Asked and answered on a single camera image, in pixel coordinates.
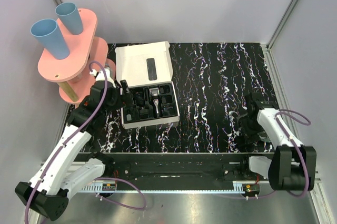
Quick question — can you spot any black charging cable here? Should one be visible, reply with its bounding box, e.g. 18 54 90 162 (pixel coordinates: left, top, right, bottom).
131 91 145 106

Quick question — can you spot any small white oil bottle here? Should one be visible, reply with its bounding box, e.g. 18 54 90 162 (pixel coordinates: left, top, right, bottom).
126 114 132 121

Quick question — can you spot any black comb attachment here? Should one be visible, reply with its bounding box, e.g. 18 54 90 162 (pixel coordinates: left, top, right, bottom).
139 108 150 120

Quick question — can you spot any white clipper kit box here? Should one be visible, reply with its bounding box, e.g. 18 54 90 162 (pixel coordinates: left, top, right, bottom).
115 41 180 129

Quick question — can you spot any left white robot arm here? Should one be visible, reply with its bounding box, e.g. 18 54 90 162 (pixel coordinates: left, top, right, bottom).
15 80 133 223

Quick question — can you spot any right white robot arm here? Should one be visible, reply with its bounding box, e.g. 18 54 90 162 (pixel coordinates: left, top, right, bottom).
236 92 316 196

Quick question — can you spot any pink tiered wooden shelf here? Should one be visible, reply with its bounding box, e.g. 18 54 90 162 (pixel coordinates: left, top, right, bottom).
37 8 116 105

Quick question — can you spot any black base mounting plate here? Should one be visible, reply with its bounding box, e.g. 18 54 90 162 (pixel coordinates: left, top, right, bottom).
75 151 265 189

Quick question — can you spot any far blue plastic cup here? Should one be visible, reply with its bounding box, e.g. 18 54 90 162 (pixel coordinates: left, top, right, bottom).
55 2 83 35

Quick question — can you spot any blue plastic cup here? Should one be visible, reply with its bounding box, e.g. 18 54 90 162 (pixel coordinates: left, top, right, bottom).
55 2 83 35
31 18 70 60

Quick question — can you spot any near blue plastic cup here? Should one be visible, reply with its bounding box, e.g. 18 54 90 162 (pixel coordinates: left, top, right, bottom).
31 18 70 60

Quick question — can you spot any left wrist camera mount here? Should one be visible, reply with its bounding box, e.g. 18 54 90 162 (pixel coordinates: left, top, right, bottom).
90 67 116 87

